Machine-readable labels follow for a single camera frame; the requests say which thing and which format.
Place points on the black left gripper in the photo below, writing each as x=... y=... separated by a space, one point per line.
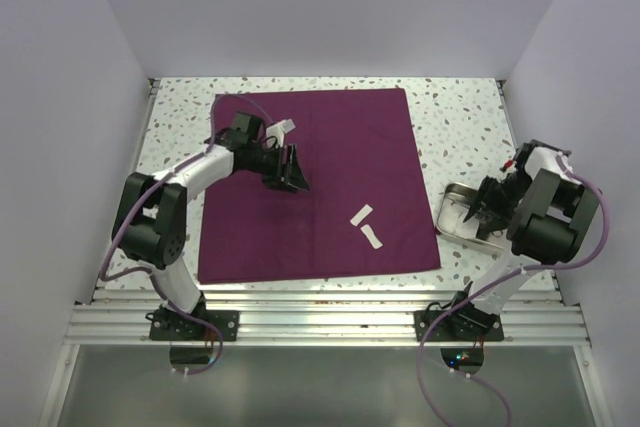
x=285 y=176

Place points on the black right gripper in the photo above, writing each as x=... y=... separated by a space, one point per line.
x=501 y=215

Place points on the stainless steel tray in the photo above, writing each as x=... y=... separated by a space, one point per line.
x=458 y=197

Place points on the white gauze roll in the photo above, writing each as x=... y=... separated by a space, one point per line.
x=361 y=215
x=371 y=236

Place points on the purple cloth mat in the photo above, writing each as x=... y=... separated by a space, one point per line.
x=355 y=147

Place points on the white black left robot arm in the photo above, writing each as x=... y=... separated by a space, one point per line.
x=149 y=233

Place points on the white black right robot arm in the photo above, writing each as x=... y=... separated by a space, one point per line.
x=545 y=213

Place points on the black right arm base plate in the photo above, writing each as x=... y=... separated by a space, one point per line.
x=458 y=327

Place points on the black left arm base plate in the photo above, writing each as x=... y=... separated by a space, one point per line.
x=167 y=325

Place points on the aluminium frame rail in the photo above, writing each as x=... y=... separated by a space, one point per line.
x=325 y=318

